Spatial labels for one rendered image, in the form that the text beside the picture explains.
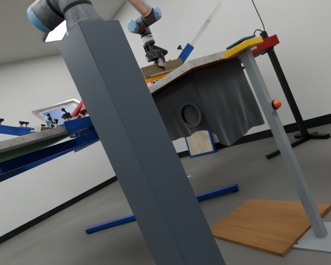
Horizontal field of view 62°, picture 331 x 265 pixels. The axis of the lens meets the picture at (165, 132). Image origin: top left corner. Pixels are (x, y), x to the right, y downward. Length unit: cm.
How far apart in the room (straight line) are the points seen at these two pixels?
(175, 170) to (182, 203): 12
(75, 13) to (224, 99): 85
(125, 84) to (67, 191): 491
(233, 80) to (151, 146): 81
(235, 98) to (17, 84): 498
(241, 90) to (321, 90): 195
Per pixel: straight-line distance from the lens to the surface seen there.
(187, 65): 131
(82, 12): 110
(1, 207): 561
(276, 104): 128
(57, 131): 163
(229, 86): 158
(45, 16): 122
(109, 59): 101
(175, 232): 101
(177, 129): 162
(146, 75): 175
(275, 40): 289
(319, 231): 149
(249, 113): 169
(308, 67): 352
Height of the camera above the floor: 78
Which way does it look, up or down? 2 degrees down
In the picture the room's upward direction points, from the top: 24 degrees counter-clockwise
